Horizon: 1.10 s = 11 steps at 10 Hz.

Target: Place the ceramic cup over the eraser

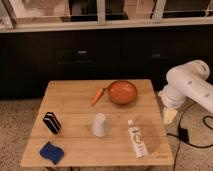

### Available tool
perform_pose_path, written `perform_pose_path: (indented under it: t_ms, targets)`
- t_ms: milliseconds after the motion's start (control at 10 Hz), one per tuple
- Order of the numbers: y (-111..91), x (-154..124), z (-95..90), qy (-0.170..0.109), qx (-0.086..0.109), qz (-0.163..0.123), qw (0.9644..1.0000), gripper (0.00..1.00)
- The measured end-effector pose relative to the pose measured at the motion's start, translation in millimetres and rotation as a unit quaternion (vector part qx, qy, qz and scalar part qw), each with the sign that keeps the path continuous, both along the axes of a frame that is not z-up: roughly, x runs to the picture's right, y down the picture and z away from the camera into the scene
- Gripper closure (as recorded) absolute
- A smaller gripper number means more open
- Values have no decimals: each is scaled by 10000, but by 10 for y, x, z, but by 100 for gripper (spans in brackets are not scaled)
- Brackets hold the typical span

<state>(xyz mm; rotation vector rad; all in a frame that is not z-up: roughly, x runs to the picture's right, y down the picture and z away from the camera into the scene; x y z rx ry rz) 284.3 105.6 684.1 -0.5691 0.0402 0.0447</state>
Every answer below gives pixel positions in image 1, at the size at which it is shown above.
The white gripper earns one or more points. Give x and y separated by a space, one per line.
171 98

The white ceramic cup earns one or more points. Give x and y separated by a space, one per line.
99 125

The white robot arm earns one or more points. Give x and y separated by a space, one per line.
188 80

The black power adapter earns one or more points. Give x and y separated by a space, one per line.
183 134

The white tube bottle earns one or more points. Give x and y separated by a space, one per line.
137 140

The orange bowl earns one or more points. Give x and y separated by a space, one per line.
122 92

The wooden table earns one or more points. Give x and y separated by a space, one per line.
70 101

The orange carrot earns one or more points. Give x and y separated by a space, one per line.
97 96

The blue sponge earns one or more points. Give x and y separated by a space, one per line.
51 152

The dark cabinet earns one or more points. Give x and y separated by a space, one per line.
29 60

